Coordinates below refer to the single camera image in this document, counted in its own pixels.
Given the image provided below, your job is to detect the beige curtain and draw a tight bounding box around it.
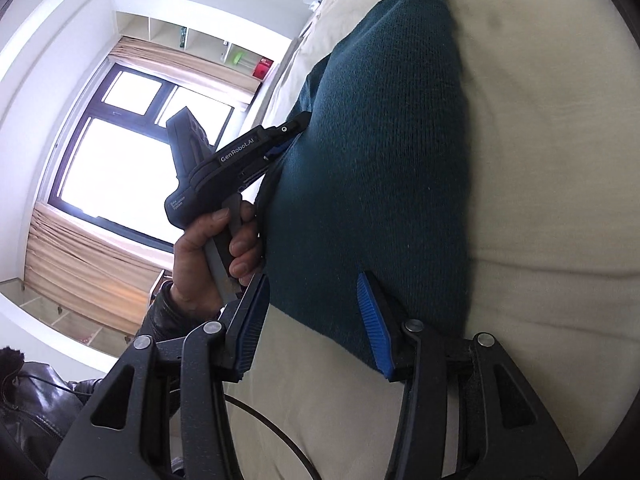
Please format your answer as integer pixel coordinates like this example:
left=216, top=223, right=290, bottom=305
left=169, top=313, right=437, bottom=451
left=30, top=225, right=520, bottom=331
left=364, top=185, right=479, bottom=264
left=25, top=37, right=259, bottom=334

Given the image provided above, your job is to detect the red storage box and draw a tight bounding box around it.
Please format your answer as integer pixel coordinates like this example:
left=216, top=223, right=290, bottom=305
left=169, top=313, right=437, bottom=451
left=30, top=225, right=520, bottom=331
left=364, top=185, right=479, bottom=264
left=253, top=58, right=273, bottom=80

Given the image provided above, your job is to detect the black cable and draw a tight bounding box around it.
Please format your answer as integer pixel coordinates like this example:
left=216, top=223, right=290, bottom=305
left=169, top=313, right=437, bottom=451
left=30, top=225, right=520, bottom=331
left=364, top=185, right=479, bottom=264
left=169, top=386, right=324, bottom=480

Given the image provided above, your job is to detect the dark green knit sweater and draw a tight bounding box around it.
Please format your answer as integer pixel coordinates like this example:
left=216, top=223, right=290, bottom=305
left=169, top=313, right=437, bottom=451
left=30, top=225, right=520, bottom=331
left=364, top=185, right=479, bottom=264
left=257, top=0, right=470, bottom=363

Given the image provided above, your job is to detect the white wall shelf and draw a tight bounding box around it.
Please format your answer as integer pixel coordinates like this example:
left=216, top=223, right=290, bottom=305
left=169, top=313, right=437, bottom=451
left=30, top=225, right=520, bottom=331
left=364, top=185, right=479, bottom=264
left=115, top=11, right=265, bottom=79

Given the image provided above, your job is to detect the left hand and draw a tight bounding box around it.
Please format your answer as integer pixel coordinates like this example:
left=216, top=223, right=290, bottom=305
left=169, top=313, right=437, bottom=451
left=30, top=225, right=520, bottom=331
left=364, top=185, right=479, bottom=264
left=169, top=202, right=262, bottom=321

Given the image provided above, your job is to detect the black leather jacket sleeve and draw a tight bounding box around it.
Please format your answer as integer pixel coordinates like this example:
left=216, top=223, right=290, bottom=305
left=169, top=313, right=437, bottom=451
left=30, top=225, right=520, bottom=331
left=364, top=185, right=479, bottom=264
left=1, top=282, right=198, bottom=474

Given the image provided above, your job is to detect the black framed window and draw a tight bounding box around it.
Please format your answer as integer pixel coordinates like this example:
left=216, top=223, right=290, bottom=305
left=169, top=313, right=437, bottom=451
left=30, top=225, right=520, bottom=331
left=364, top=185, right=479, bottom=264
left=48, top=64, right=235, bottom=252

